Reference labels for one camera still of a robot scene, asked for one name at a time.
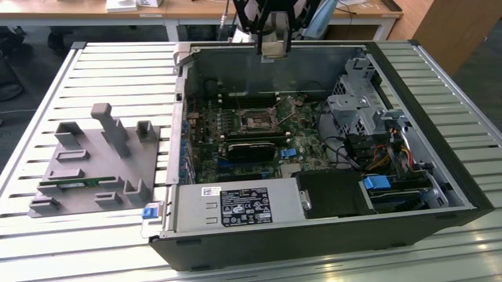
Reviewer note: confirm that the black graphics card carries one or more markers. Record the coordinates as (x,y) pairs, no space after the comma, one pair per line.
(251,152)

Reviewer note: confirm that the silver CPU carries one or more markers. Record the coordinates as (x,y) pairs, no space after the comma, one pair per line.
(272,50)

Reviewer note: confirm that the grey parts rack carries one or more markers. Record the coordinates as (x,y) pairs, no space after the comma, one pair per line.
(97,164)

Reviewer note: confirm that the CPU socket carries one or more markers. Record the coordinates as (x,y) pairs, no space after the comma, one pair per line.
(259,120)

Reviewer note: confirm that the metal locking lever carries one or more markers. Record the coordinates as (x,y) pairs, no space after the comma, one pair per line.
(236,98)
(285,113)

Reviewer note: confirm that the green motherboard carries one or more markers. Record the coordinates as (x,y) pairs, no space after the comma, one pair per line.
(301,147)

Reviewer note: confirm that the black PC case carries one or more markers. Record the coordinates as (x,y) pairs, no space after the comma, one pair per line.
(273,249)

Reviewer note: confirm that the wooden cabinet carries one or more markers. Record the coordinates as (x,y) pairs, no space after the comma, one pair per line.
(450,29)

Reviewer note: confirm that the blue disk carrier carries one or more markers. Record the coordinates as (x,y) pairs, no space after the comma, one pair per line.
(376,182)

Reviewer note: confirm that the black disk drive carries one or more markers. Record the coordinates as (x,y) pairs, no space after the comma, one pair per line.
(395,201)

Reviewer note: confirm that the blue board connector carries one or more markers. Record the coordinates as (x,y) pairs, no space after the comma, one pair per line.
(288,153)

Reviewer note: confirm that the black chair base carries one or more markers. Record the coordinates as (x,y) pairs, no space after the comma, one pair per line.
(9,79)

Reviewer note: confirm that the wooden desk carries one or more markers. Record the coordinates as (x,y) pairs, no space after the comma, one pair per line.
(77,13)

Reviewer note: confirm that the blue case latch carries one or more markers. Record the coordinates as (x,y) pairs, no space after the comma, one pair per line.
(149,213)

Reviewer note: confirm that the silver heatsink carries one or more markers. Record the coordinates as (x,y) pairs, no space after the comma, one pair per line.
(289,170)

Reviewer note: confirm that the black RAM slot row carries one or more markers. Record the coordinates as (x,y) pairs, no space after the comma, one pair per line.
(243,100)
(255,137)

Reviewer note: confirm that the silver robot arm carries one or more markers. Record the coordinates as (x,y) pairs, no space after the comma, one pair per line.
(321,20)

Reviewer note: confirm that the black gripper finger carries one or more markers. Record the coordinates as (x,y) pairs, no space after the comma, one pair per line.
(288,35)
(259,41)

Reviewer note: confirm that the silver power supply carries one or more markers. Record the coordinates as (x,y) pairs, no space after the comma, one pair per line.
(188,205)

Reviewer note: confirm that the white box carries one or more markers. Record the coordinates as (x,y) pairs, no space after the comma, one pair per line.
(121,6)

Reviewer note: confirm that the silver disk bay cage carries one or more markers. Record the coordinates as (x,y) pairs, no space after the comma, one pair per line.
(344,108)

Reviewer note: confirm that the green RAM stick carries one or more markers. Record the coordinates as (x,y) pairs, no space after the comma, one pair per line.
(89,181)

